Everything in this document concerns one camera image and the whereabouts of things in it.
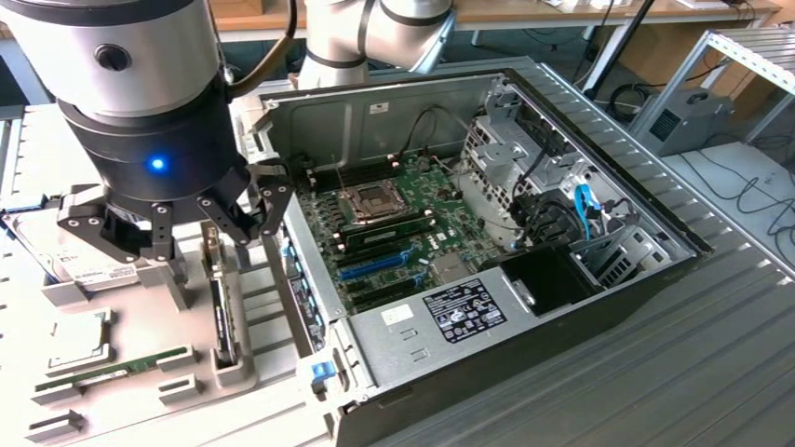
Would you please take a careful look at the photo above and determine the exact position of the CPU socket locking lever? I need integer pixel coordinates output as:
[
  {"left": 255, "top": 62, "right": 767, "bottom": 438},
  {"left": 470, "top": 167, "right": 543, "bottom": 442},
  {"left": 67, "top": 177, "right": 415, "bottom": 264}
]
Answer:
[{"left": 333, "top": 153, "right": 350, "bottom": 195}]

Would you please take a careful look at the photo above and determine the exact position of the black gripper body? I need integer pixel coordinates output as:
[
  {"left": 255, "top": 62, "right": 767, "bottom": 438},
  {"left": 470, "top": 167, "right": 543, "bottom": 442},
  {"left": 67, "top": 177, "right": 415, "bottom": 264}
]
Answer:
[{"left": 59, "top": 74, "right": 251, "bottom": 220}]

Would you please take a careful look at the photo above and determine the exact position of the silver power supply unit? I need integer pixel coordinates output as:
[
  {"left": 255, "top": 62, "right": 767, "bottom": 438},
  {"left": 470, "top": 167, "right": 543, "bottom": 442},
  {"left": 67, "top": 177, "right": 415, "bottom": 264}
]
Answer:
[{"left": 338, "top": 265, "right": 542, "bottom": 392}]

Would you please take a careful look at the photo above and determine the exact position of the graphics card with metal bracket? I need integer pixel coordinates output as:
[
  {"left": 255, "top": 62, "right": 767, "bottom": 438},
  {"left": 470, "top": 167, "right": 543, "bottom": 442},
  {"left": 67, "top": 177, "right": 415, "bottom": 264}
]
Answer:
[{"left": 199, "top": 222, "right": 243, "bottom": 369}]

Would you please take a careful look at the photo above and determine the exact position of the black coiled cable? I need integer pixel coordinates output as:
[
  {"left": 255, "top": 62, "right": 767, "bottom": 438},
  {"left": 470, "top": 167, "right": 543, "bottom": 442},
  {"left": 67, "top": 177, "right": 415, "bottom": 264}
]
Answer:
[{"left": 610, "top": 83, "right": 647, "bottom": 117}]

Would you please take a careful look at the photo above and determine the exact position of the aluminium frame table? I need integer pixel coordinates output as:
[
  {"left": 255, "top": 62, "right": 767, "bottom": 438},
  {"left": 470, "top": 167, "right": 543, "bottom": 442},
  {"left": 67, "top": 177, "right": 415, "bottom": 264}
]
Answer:
[{"left": 627, "top": 25, "right": 795, "bottom": 145}]

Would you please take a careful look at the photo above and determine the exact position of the silver disk bay cage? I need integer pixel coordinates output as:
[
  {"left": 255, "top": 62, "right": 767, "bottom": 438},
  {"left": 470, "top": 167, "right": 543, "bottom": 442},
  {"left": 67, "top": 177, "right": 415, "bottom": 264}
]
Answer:
[{"left": 462, "top": 78, "right": 623, "bottom": 224}]

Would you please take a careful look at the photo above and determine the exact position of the black expansion slot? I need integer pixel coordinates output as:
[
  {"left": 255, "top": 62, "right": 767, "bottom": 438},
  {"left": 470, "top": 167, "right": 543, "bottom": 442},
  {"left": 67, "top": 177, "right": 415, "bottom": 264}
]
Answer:
[
  {"left": 337, "top": 241, "right": 403, "bottom": 267},
  {"left": 345, "top": 278, "right": 417, "bottom": 299},
  {"left": 349, "top": 291, "right": 419, "bottom": 313}
]

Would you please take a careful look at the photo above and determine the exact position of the green motherboard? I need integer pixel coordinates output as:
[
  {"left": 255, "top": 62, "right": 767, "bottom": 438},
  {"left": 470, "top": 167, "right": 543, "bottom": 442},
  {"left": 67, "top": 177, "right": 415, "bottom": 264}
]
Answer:
[{"left": 291, "top": 156, "right": 498, "bottom": 316}]

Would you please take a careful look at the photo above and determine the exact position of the hard drive in blue caddy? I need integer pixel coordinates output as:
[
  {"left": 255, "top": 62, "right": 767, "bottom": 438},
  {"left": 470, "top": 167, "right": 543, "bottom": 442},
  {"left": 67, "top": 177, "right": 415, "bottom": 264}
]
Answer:
[{"left": 0, "top": 194, "right": 63, "bottom": 234}]

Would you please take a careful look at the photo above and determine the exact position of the blue expansion slot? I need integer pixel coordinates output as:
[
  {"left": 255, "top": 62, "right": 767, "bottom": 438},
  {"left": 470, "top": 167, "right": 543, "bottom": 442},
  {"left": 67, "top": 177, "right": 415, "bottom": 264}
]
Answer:
[{"left": 338, "top": 257, "right": 403, "bottom": 280}]

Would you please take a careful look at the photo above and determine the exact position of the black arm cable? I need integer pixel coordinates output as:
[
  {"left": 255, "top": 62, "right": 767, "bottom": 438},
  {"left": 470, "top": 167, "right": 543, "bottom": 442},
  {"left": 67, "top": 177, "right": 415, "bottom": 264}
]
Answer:
[{"left": 226, "top": 0, "right": 301, "bottom": 99}]

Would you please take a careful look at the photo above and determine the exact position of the silver hard disk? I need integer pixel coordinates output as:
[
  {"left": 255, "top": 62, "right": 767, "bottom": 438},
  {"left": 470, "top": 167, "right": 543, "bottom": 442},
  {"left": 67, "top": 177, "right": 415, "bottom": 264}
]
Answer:
[{"left": 3, "top": 211, "right": 142, "bottom": 292}]

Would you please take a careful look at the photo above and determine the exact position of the blue disk wire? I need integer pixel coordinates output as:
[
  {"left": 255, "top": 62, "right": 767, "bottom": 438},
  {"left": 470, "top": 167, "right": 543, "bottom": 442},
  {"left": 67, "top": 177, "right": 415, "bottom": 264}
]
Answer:
[{"left": 574, "top": 183, "right": 602, "bottom": 241}]

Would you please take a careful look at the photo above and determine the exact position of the grey parts rack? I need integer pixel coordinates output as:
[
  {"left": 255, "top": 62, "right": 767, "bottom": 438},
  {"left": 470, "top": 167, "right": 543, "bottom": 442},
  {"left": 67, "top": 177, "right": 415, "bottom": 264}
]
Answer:
[{"left": 25, "top": 239, "right": 261, "bottom": 443}]

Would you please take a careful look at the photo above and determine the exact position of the black stand pole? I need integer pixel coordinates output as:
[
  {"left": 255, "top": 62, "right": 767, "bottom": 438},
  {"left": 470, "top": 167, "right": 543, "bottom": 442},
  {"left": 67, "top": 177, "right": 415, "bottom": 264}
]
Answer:
[{"left": 583, "top": 0, "right": 654, "bottom": 94}]

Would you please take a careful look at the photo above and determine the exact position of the black looped wire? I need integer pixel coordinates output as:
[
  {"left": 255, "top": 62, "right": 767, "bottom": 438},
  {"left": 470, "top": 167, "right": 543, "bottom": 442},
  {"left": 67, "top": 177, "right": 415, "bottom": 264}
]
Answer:
[{"left": 401, "top": 106, "right": 455, "bottom": 157}]

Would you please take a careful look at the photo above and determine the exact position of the green RAM stick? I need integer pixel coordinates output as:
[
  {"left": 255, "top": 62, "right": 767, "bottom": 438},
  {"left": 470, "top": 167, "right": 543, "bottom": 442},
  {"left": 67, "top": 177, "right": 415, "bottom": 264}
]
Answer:
[{"left": 34, "top": 346, "right": 189, "bottom": 392}]

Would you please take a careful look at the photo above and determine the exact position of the grey control box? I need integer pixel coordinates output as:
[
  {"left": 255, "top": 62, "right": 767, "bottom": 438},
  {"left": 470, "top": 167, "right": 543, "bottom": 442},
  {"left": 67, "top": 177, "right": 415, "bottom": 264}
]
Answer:
[{"left": 645, "top": 88, "right": 738, "bottom": 157}]

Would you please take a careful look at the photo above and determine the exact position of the long wooden desk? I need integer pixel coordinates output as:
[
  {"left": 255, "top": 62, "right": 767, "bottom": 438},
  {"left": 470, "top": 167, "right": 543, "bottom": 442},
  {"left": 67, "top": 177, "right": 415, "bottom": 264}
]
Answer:
[{"left": 453, "top": 0, "right": 783, "bottom": 94}]

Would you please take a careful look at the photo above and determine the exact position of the CPU socket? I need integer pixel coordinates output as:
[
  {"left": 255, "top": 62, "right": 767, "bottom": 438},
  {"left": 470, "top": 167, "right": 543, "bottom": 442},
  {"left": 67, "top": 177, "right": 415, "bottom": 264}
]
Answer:
[{"left": 337, "top": 183, "right": 406, "bottom": 224}]

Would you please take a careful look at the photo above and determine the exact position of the black power wire bundle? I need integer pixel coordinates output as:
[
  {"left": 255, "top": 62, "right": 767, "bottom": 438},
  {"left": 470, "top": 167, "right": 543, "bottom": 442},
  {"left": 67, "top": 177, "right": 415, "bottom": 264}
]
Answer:
[{"left": 513, "top": 193, "right": 579, "bottom": 248}]

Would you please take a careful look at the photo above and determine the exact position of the installed RAM stick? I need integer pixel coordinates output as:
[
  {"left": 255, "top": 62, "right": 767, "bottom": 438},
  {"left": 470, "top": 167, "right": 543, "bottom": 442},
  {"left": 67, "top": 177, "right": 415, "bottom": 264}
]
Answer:
[{"left": 339, "top": 218, "right": 437, "bottom": 248}]

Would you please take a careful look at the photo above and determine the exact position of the silver CPU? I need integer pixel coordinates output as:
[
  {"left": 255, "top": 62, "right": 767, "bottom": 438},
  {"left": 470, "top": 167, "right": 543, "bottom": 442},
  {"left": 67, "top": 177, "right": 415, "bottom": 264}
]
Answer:
[{"left": 47, "top": 318, "right": 107, "bottom": 369}]

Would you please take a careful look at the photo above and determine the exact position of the black floor cable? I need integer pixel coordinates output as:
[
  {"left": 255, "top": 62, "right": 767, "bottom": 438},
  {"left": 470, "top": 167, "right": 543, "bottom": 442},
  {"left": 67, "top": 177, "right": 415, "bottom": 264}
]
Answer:
[{"left": 679, "top": 148, "right": 795, "bottom": 237}]

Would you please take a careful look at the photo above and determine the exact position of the silver chipset heatsink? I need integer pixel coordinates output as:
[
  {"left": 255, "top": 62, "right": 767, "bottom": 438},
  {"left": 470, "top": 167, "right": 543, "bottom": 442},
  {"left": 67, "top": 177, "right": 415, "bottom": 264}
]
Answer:
[{"left": 430, "top": 254, "right": 471, "bottom": 285}]

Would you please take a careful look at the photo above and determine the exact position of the open black PC case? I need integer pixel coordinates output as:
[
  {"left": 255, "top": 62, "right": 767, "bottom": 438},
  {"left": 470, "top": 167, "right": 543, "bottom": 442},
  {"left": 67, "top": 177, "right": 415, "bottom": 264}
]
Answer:
[{"left": 229, "top": 68, "right": 715, "bottom": 447}]

